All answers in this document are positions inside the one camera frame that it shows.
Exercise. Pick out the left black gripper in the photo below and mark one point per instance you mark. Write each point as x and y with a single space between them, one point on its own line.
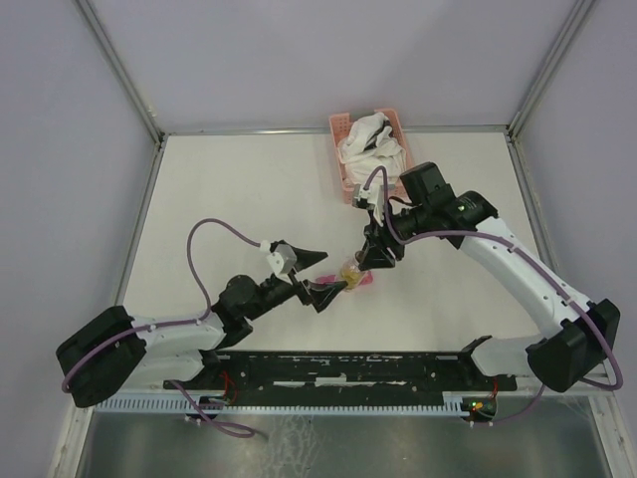
319 294

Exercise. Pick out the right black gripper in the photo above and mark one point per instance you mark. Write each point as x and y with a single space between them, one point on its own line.
378 234

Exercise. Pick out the pink pill organizer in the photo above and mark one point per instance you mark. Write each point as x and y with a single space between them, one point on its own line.
333 278

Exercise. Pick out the glass pill bottle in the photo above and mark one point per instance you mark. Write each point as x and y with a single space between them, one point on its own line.
351 273

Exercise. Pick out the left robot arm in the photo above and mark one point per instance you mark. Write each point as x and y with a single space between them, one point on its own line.
117 350

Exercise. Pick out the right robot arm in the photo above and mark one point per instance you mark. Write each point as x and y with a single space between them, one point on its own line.
575 335

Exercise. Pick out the white cloth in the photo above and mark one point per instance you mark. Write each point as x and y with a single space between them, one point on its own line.
369 144

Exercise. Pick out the pink plastic basket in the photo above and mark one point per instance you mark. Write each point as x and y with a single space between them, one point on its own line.
340 125

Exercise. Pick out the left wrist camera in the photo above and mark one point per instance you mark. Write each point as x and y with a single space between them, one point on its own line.
282 261

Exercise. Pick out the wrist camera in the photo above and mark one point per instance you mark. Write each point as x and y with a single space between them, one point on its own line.
373 200
282 261

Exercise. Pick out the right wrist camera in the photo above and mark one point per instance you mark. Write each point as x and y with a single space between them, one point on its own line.
373 200

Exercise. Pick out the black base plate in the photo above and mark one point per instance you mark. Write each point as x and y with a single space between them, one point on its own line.
341 378

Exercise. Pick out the white cable duct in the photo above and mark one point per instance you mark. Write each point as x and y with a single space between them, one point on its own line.
172 403

